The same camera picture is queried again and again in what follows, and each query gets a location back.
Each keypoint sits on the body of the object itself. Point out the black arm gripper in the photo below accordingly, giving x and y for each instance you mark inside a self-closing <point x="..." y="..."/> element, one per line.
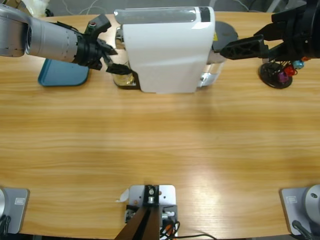
<point x="297" y="32"/>
<point x="90" y="53"/>

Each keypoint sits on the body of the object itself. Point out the clear drinking glass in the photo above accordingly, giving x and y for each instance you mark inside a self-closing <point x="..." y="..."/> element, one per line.
<point x="122" y="78"/>

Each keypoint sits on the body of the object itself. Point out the white capsule coffee machine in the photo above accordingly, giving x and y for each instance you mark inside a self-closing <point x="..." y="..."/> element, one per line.
<point x="165" y="50"/>

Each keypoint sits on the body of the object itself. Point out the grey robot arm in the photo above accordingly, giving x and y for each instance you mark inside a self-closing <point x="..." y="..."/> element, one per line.
<point x="37" y="35"/>

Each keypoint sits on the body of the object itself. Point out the red coffee capsule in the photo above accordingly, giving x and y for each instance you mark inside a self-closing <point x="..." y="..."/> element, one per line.
<point x="290" y="71"/>

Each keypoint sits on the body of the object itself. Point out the purple coffee capsule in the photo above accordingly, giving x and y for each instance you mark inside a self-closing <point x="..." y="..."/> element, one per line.
<point x="282" y="77"/>

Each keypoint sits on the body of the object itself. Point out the blue coffee capsule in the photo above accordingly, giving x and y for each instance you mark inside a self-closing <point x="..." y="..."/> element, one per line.
<point x="298" y="64"/>

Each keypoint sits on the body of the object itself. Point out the orange coffee capsule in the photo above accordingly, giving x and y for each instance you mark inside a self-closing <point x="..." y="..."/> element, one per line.
<point x="305" y="59"/>

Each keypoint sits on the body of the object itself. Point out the clear water tank dark lid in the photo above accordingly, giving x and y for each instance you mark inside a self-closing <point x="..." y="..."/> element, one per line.
<point x="223" y="35"/>

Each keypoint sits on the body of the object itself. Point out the black capsule holder with rods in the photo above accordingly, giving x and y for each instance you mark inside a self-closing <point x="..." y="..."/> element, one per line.
<point x="268" y="73"/>

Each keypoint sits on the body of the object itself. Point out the white furniture legs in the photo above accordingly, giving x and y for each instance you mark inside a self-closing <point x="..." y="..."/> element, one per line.
<point x="280" y="6"/>

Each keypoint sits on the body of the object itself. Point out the teal plastic tray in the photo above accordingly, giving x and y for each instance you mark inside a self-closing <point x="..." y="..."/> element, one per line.
<point x="62" y="73"/>

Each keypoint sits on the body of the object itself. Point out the white plastic bag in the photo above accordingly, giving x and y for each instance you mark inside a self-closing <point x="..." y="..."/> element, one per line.
<point x="37" y="7"/>

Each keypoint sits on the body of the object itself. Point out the brown cardboard box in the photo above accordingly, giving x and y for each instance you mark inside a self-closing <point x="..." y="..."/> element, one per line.
<point x="17" y="3"/>

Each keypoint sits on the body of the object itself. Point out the white paper tag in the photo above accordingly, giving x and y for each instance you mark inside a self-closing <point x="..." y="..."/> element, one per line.
<point x="123" y="196"/>

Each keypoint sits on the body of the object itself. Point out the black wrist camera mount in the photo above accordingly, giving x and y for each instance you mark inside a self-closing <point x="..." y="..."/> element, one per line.
<point x="97" y="25"/>

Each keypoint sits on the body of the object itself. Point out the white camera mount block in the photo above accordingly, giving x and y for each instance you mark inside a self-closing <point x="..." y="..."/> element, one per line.
<point x="166" y="197"/>

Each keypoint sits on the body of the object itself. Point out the dark camera post with bracket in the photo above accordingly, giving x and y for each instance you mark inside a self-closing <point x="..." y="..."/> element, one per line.
<point x="147" y="220"/>

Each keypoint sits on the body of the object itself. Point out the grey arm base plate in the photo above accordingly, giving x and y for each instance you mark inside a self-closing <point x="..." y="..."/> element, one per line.
<point x="295" y="207"/>
<point x="17" y="210"/>

